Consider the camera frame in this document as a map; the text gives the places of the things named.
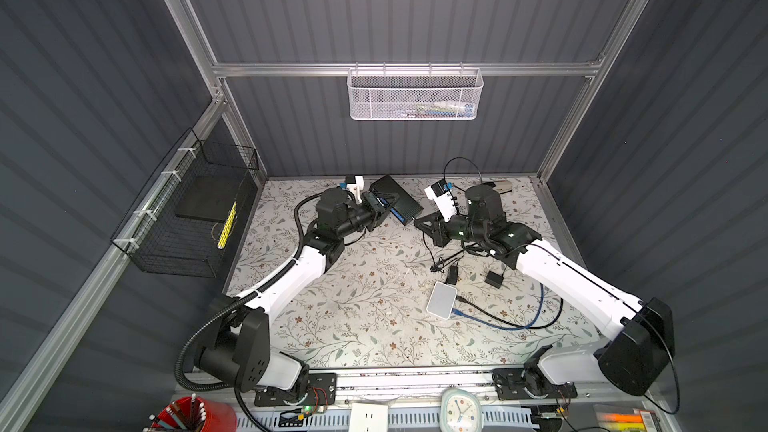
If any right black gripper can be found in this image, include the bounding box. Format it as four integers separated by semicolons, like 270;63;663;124
412;208;484;248

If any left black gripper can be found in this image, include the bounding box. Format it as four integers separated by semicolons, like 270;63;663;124
336;192;398;243

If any black network switch box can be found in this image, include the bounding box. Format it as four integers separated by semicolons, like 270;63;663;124
370;175;423;225

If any black power adapter with cable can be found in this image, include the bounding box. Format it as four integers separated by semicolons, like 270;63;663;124
422;233;471;285

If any white network switch box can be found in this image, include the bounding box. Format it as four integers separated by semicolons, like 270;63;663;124
426;282;458;320

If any blue ethernet cable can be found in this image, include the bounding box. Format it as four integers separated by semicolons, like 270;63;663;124
451;281;546;332

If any long black cable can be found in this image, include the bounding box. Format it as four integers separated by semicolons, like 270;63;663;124
455;295;565;331

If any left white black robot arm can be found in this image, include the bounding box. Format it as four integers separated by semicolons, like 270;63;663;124
174;186;399;402

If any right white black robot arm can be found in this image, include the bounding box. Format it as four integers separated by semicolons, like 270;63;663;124
414;179;675;399

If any black white stapler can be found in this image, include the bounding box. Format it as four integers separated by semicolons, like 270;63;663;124
484;179;514;195

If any floral patterned table mat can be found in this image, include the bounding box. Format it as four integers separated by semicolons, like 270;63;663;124
199;176;607;372

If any yellow marker in basket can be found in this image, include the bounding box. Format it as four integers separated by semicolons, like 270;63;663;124
217;202;237;250

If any black pad in basket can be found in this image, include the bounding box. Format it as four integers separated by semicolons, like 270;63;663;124
175;176;240;223

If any white analog clock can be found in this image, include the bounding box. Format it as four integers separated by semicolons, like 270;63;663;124
439;388;483;432

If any red pencil cup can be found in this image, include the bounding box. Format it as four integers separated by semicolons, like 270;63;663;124
143;394;238;432

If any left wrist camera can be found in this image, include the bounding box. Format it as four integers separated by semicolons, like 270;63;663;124
340;175;365;204

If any white wire mesh basket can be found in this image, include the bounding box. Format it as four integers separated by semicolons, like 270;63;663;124
346;66;484;121

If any black wire wall basket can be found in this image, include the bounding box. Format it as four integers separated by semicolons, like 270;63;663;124
112;130;261;278

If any white wall power socket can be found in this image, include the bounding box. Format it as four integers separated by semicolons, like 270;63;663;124
348;403;389;432

